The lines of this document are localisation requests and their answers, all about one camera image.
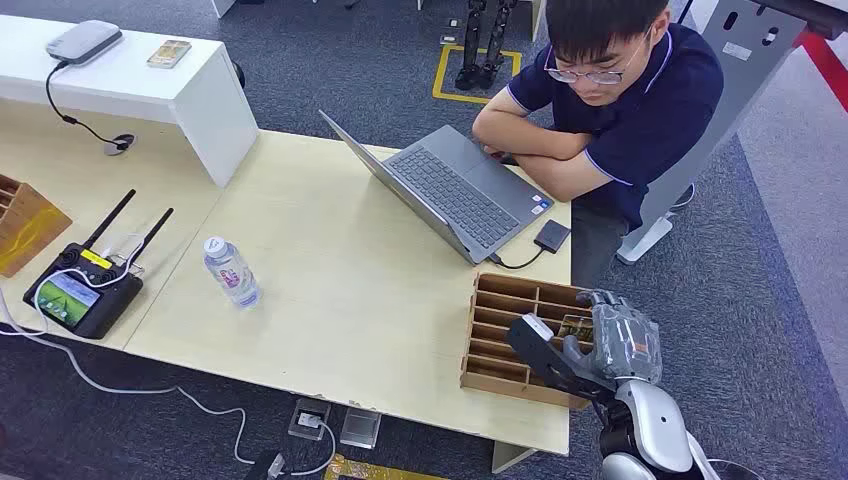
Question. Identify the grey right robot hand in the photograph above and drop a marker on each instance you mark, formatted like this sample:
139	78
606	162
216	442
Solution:
626	344

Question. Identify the person's left forearm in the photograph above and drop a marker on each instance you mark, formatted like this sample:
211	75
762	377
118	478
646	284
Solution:
563	175

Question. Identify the person's right forearm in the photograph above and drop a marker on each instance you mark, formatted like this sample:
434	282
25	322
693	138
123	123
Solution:
523	136

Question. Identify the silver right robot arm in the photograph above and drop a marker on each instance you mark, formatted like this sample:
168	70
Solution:
652	424

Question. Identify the patterned card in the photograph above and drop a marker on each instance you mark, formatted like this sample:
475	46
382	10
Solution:
575	327

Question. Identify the wooden slotted card box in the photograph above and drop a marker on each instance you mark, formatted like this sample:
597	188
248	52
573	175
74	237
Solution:
493	331

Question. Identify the person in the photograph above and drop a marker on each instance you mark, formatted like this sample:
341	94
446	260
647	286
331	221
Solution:
636	126

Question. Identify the card with picture print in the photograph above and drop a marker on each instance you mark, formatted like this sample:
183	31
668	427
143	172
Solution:
169	54

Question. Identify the black external drive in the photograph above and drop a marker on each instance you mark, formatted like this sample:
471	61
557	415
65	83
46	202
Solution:
552	236

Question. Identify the white desk leg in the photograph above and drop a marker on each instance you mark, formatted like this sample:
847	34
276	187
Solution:
509	456

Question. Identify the grey laptop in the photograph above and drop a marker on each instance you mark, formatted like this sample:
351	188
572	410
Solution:
457	189

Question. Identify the eyeglasses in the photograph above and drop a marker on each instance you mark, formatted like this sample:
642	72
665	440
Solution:
586	75

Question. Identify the yellow floor tape strip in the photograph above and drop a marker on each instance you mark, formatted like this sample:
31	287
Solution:
371	472

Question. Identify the grey metal stand column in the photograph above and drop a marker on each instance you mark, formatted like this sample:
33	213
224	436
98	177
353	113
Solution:
735	79

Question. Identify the yellow floor tape square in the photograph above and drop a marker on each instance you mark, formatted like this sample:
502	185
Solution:
440	79

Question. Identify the floor socket box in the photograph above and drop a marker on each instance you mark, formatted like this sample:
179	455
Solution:
308	418

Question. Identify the black robot legs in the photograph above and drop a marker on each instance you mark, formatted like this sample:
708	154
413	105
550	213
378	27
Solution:
474	46

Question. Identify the clear plastic water bottle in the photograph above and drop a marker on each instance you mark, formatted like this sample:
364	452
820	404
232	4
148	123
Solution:
232	275

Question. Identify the white desk shelf riser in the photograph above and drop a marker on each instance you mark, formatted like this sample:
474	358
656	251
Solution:
166	93

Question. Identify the black remote controller with antennas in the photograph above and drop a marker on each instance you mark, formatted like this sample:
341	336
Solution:
86	295

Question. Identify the wooden organizer box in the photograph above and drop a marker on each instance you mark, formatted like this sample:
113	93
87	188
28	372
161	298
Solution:
26	228

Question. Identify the grey router box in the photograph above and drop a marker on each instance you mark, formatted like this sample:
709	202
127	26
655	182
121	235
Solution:
83	41

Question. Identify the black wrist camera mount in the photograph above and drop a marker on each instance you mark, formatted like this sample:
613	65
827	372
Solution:
540	354

